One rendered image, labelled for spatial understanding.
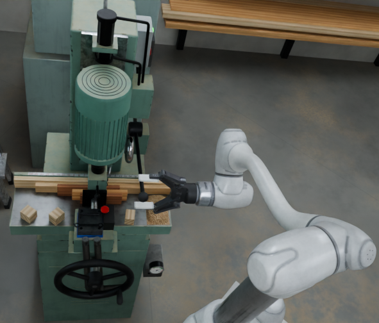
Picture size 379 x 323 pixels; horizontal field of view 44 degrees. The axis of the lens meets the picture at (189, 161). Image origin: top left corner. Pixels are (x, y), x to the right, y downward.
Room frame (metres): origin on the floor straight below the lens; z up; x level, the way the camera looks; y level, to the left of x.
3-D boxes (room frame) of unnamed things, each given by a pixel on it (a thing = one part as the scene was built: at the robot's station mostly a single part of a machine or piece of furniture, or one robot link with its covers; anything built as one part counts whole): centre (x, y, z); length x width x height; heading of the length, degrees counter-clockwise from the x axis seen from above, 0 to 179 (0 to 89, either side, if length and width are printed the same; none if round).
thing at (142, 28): (1.43, 0.30, 1.40); 0.10 x 0.06 x 0.16; 20
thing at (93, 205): (0.99, 0.30, 0.95); 0.09 x 0.07 x 0.09; 110
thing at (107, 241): (0.90, 0.27, 0.91); 0.15 x 0.14 x 0.09; 110
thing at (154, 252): (1.04, 0.03, 0.58); 0.12 x 0.08 x 0.08; 20
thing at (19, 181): (1.10, 0.34, 0.92); 0.60 x 0.02 x 0.05; 110
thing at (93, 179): (1.10, 0.33, 0.99); 0.14 x 0.07 x 0.09; 20
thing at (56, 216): (0.91, 0.41, 0.92); 0.04 x 0.04 x 0.04; 66
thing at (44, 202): (0.98, 0.29, 0.87); 0.61 x 0.30 x 0.06; 110
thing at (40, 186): (1.10, 0.27, 0.92); 0.58 x 0.02 x 0.04; 110
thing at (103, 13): (1.21, 0.37, 1.54); 0.08 x 0.08 x 0.17; 20
